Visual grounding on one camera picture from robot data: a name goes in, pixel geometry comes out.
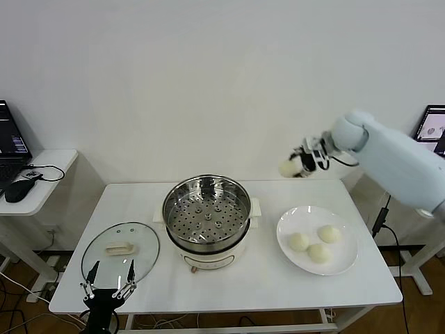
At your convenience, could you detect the black laptop dark screen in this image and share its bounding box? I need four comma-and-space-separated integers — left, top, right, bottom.
0, 100, 34, 196

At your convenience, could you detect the black cable with adapter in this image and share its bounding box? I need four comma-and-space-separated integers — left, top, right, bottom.
371, 194, 408, 334

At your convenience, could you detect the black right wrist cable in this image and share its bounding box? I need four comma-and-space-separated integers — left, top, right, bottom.
330, 155, 359, 168

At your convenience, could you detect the small black usb hub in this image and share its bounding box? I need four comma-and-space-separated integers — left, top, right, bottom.
19, 169, 45, 181

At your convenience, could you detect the white electric cooking pot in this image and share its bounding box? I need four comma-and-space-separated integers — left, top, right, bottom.
153, 197, 264, 275

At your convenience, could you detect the white floor power strip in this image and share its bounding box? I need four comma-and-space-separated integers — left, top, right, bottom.
26, 287, 58, 303

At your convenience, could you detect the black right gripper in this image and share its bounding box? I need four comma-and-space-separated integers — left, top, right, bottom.
289, 132, 333, 180

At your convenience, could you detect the black computer mouse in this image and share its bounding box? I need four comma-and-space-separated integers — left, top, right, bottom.
3, 180, 35, 203

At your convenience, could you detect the white side table grey laptop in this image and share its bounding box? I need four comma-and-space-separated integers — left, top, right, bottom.
378, 194, 445, 297

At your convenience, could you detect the white main table frame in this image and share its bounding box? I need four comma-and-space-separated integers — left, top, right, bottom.
124, 305, 369, 334

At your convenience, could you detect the white side table with mouse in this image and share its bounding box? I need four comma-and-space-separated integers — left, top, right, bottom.
0, 149, 79, 285

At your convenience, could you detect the perforated steel steamer basket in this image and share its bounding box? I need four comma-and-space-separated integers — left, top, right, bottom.
162, 174, 252, 255

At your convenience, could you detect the thin black hub cable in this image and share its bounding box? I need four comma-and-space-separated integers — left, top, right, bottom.
22, 163, 66, 182

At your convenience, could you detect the grey laptop pink screen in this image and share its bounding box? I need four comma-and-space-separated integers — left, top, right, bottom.
412, 104, 445, 156

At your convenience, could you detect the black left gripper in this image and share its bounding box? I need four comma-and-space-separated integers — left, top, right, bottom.
79, 259, 138, 314

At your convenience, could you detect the white steamed baozi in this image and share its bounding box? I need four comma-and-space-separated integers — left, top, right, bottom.
318, 224, 342, 244
307, 243, 332, 266
289, 232, 311, 252
279, 158, 304, 179

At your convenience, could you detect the round white plate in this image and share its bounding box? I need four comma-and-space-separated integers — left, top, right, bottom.
276, 205, 359, 276

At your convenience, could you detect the round glass pot lid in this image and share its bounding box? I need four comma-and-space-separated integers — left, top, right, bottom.
81, 221, 161, 292

